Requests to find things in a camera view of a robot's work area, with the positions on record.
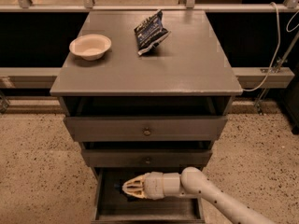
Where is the white cable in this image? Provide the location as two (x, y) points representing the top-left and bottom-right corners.
(242, 1), (281, 92)

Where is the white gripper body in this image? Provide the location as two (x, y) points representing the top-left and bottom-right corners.
(144, 172), (181, 200)

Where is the brass middle drawer knob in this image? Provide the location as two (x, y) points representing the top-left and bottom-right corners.
(145, 158), (151, 165)

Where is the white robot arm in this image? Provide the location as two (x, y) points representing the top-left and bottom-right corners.
(122, 167), (276, 224)

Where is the metal stand right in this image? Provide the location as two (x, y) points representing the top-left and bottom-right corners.
(254, 31), (299, 115)

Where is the upper metal rail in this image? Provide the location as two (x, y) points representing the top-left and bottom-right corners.
(0, 3), (299, 14)

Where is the dark blue rxbar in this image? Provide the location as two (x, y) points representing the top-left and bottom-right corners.
(114, 182), (136, 202)

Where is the brass top drawer knob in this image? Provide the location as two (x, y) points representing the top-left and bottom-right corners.
(143, 128), (151, 136)

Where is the dark blue chip bag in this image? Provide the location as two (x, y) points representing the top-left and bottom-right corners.
(134, 9), (170, 56)

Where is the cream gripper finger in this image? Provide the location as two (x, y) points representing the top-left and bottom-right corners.
(123, 175), (145, 188)
(122, 188), (146, 199)

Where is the grey wooden drawer cabinet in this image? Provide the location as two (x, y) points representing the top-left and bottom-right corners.
(50, 10), (242, 172)

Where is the grey middle drawer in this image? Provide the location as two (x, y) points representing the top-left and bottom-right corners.
(81, 149), (212, 168)

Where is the grey open bottom drawer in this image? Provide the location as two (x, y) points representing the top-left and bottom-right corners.
(91, 168), (206, 224)

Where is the white paper bowl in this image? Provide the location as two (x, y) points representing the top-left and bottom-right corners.
(69, 35), (112, 61)

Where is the grey top drawer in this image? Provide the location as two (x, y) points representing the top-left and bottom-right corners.
(64, 116), (227, 142)

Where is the brass drawer knob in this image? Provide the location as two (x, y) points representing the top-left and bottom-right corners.
(145, 158), (151, 165)
(143, 128), (151, 136)

